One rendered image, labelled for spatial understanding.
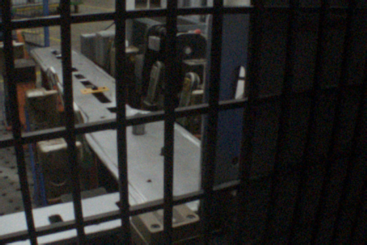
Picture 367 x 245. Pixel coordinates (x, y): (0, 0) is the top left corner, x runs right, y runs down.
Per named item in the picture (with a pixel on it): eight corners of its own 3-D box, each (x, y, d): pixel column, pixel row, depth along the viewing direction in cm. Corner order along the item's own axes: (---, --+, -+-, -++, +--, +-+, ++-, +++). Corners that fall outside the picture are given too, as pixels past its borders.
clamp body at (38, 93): (30, 195, 129) (17, 88, 117) (67, 188, 135) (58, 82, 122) (36, 211, 122) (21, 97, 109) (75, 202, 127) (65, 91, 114)
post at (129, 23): (125, 113, 197) (124, 14, 181) (140, 110, 201) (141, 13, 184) (131, 118, 191) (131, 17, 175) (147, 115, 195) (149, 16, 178)
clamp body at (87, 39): (78, 111, 198) (76, 33, 184) (101, 107, 203) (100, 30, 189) (84, 118, 190) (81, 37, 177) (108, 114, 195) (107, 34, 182)
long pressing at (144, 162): (23, 52, 183) (22, 48, 182) (71, 46, 193) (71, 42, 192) (151, 225, 71) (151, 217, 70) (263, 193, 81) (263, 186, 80)
